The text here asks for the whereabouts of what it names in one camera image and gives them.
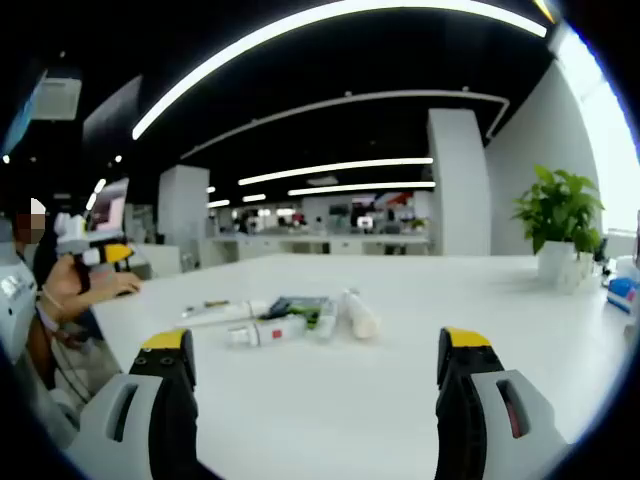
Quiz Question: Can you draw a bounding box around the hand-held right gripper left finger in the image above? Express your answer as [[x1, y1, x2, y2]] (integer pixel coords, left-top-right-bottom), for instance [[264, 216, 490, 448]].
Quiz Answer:
[[64, 328, 216, 480]]

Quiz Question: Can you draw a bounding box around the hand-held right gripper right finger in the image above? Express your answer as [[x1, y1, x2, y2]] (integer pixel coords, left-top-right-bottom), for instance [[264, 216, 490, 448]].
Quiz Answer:
[[434, 327, 569, 480]]

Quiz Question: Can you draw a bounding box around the white skincare bottle red collar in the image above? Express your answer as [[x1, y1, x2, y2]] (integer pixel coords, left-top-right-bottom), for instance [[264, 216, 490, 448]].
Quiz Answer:
[[182, 298, 270, 321]]

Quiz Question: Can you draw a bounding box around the white skincare bottle red label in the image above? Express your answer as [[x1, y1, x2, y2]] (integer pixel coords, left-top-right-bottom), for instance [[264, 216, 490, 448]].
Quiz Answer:
[[226, 318, 307, 350]]

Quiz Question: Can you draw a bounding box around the white skincare tube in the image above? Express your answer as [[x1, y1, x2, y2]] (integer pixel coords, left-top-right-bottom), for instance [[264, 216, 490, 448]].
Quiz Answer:
[[341, 288, 382, 340]]

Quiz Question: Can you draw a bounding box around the dark blue skincare sachet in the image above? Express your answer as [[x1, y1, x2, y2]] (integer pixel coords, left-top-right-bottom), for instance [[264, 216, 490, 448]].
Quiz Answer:
[[269, 296, 331, 317]]

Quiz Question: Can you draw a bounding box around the green black skincare sachet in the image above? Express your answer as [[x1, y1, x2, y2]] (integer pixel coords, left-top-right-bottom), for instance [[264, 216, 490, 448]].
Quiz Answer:
[[294, 308, 324, 331]]

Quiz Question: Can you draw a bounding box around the person's left hand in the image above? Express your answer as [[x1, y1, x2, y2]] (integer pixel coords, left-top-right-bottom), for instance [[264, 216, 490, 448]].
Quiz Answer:
[[46, 258, 144, 314]]

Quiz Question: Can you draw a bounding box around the white chest device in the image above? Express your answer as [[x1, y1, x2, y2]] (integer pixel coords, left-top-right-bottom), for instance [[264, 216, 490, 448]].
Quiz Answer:
[[0, 219, 39, 362]]

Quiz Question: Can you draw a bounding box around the ceiling air conditioner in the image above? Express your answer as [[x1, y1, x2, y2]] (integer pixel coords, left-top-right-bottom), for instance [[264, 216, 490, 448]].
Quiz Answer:
[[32, 68, 84, 123]]

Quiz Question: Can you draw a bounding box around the blue box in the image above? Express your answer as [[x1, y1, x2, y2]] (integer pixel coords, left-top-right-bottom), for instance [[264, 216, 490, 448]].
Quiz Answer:
[[606, 277, 640, 315]]

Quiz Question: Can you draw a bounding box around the white office desk row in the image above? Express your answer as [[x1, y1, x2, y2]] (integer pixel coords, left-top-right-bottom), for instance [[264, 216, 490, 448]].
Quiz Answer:
[[208, 231, 432, 258]]

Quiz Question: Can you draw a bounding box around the potted plant white pot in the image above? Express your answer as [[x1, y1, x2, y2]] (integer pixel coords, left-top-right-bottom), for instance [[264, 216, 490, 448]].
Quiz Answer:
[[511, 164, 607, 297]]

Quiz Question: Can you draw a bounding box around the long ceiling light strip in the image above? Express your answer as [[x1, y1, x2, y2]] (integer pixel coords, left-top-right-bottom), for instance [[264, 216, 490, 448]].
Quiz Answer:
[[131, 0, 549, 142]]

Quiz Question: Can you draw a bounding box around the white ceiling conduit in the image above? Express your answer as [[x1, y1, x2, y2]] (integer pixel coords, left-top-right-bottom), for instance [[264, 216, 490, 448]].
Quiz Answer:
[[179, 88, 512, 161]]

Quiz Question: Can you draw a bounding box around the wall screen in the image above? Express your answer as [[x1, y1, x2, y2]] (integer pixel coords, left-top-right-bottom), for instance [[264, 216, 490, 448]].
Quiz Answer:
[[87, 177, 131, 233]]

